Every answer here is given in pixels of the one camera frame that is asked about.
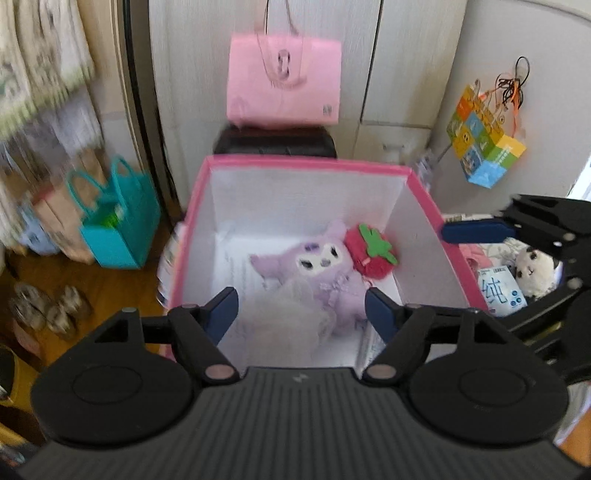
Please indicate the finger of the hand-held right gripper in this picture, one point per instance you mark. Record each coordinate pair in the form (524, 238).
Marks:
(572, 332)
(475, 230)

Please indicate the brown paper bag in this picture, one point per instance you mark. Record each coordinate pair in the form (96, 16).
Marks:
(60, 217)

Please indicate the pink cardboard box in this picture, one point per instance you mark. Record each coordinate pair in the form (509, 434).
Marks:
(300, 203)

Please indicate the light blue printed bag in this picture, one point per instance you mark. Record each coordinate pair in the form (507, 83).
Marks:
(39, 235)

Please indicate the colourful gift bag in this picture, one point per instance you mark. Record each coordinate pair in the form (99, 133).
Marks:
(489, 157)

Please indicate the pink tote bag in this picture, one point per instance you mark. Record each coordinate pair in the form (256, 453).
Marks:
(258, 83)

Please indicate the red strawberry plush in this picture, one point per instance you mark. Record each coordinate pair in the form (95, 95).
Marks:
(369, 263)

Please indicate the wet wipes packet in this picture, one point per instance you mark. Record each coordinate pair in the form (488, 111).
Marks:
(498, 290)

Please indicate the purple plush toy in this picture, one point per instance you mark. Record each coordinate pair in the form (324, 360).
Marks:
(314, 263)

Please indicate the fluffy white green cardigan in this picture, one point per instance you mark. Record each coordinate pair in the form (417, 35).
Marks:
(37, 55)

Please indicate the fluffy white pyjama pants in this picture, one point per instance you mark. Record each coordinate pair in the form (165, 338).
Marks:
(74, 124)

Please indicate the grey wardrobe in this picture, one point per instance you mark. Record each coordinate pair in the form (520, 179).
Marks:
(392, 69)

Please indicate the printed paper sheet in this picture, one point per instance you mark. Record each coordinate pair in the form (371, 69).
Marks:
(244, 277)

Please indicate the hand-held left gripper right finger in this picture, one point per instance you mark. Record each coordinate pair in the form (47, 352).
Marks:
(381, 314)

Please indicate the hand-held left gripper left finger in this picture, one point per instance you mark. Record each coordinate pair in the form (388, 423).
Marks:
(221, 314)

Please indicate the grey slipper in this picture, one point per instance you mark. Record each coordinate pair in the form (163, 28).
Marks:
(69, 309)
(27, 307)

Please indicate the panda plush toy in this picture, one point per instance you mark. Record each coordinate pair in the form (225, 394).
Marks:
(535, 272)

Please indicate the white fluffy plush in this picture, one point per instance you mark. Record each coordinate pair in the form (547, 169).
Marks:
(286, 314)

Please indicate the teal plastic handbag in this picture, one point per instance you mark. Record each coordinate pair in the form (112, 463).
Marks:
(120, 235)

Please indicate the small clear plastic bag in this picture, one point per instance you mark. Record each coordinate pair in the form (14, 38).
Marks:
(425, 166)

